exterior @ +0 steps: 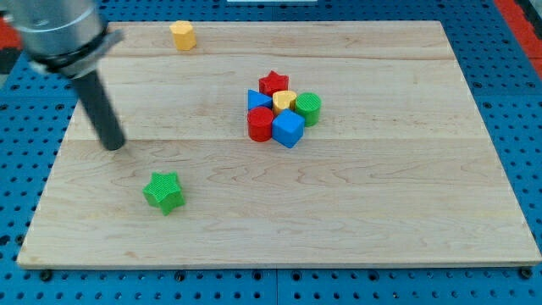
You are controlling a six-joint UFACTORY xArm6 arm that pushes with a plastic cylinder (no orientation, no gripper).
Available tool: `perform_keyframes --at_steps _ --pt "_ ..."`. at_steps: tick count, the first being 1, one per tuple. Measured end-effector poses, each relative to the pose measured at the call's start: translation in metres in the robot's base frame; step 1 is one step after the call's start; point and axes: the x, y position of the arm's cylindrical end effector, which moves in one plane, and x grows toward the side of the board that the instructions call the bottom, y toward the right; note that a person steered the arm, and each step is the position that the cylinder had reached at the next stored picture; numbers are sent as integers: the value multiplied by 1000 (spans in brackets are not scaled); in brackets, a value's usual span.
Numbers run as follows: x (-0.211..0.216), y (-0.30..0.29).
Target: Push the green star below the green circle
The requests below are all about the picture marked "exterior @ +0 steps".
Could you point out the blue triangle block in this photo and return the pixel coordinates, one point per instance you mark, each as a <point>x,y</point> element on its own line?
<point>257,99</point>

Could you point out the red cylinder block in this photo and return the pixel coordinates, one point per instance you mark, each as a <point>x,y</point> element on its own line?
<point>259,123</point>

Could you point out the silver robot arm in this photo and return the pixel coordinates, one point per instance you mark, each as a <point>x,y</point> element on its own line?
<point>68,37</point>

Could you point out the yellow hexagon block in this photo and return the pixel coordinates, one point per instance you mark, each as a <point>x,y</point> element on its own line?
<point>183,34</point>

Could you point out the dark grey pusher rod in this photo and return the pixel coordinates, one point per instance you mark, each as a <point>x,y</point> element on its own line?
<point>99,110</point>

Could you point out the blue cube block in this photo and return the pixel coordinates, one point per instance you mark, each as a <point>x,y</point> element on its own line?
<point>288,128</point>

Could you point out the yellow heart block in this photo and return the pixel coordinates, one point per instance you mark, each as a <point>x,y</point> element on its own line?
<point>283,100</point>

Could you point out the green cylinder block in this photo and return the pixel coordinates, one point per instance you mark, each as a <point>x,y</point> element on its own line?
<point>308,106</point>

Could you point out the red star block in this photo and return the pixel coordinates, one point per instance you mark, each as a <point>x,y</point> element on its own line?
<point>272,83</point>

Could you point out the green star block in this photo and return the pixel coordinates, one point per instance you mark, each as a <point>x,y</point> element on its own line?
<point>164,191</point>

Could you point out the wooden board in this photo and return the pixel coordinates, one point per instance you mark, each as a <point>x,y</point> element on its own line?
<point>399,172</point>

